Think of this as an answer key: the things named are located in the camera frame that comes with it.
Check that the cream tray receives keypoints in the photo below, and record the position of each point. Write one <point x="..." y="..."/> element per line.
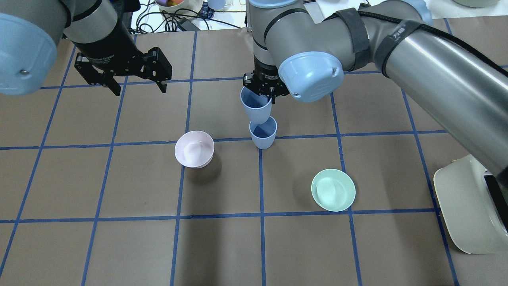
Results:
<point x="469" y="199"/>

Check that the mint green bowl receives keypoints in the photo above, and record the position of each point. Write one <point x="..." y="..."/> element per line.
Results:
<point x="333" y="190"/>

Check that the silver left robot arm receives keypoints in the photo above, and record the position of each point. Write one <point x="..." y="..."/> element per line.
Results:
<point x="32" y="29"/>

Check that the darker blue cup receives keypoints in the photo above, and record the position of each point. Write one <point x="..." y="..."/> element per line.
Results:
<point x="263" y="135"/>

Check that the aluminium frame post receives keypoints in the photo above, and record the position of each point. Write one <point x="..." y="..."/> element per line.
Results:
<point x="248" y="19"/>

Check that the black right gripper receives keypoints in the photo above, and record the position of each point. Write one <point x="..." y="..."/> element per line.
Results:
<point x="265" y="75"/>

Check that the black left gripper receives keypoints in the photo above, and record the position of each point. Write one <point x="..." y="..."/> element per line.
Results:
<point x="112" y="51"/>

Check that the pink bowl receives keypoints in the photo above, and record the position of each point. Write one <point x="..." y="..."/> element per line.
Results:
<point x="194" y="149"/>

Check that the bowl with foam blocks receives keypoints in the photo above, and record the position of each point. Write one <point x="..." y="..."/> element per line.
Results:
<point x="185" y="7"/>

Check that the light blue cup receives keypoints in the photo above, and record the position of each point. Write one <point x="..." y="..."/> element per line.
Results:
<point x="257" y="107"/>

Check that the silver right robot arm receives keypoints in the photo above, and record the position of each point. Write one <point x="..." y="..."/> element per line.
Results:
<point x="462" y="89"/>

